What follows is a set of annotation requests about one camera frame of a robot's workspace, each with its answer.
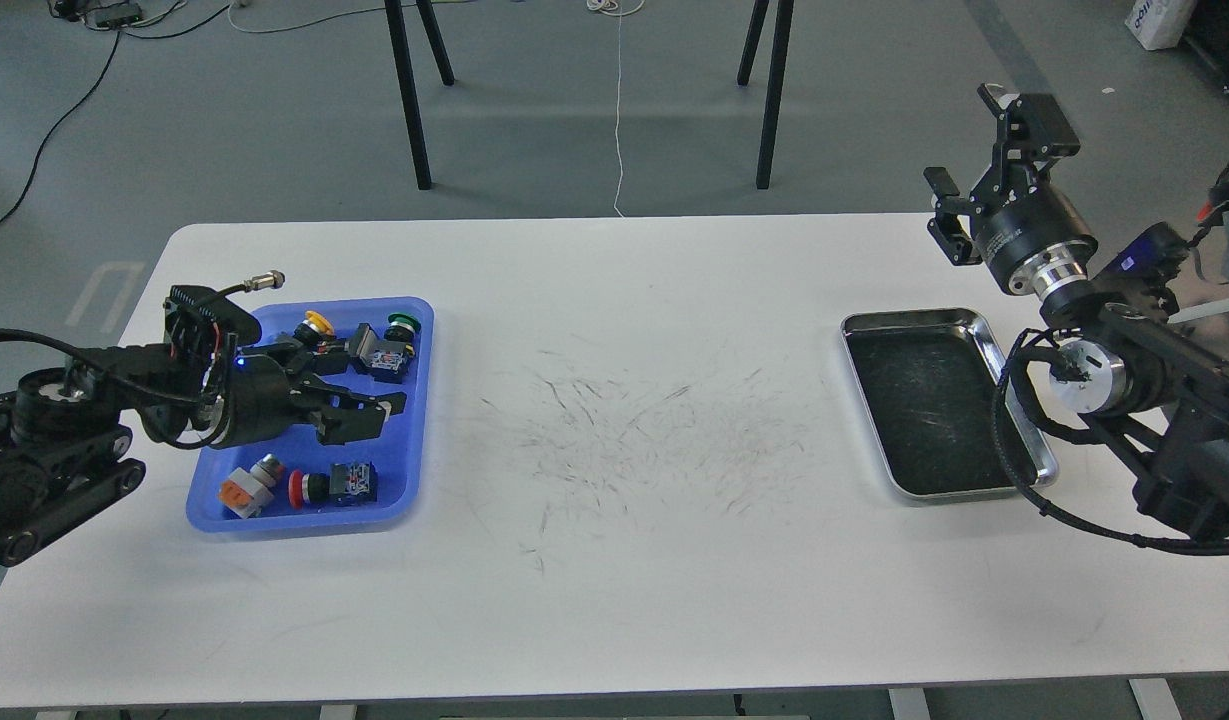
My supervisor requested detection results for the black table leg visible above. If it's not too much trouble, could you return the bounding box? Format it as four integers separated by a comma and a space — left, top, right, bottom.
736, 0, 794, 190
383, 1, 457, 190

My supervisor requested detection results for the silver metal tray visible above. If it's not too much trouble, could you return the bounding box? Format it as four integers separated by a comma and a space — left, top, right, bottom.
841, 307, 1059, 503

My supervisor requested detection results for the green push button switch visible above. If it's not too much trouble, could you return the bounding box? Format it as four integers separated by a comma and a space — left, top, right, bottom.
347, 313, 422, 386

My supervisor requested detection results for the black floor cable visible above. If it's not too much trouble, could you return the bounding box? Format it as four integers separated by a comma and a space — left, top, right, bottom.
0, 0, 235, 245

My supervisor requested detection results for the red push button switch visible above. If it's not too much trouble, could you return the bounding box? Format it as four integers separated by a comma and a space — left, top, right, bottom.
286, 461, 379, 509

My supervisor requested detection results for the blue plastic tray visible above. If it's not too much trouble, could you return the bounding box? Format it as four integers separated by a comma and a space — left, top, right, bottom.
186, 297, 439, 533

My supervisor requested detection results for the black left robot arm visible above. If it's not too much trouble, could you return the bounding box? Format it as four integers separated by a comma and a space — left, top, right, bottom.
0, 270, 407, 568

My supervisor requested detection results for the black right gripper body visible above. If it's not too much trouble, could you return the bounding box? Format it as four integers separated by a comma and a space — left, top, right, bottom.
965, 184, 1097, 296

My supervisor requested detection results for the black table leg right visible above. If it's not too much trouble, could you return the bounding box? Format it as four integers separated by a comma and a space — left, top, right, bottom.
736, 0, 794, 190

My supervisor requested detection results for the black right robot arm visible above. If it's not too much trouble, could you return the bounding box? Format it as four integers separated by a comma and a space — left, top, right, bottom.
922, 84, 1229, 557

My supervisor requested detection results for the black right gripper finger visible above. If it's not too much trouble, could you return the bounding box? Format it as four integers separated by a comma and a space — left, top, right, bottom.
922, 167, 983, 265
978, 85, 1082, 217

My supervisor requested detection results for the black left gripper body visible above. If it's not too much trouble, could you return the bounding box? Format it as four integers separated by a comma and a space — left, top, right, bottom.
210, 340, 308, 448

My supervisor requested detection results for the orange grey connector block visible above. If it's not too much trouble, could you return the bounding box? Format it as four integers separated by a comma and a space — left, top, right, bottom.
218, 455, 288, 518

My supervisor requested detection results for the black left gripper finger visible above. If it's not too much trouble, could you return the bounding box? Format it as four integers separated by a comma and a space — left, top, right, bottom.
308, 386, 408, 446
265, 334, 351, 382

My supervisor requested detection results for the white cardboard box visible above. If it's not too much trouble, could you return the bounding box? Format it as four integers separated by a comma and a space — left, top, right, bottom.
1123, 0, 1196, 53

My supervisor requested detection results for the black table leg left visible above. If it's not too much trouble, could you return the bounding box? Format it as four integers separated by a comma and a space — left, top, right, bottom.
383, 1, 457, 190

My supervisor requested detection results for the white floor cable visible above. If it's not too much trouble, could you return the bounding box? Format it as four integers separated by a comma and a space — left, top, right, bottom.
586, 0, 646, 217

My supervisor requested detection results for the yellow push button switch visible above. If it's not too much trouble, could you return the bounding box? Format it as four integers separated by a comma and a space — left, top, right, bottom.
291, 310, 343, 362

